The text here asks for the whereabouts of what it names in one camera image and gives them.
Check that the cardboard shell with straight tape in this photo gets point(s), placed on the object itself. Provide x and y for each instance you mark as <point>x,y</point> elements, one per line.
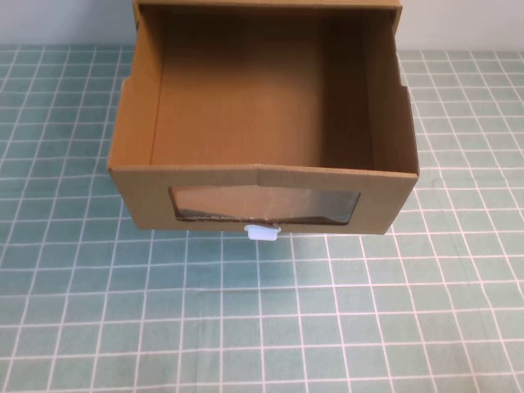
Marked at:
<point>266,3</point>

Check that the green checkered tablecloth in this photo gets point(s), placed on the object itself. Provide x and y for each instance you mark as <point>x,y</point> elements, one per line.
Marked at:
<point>82,307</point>

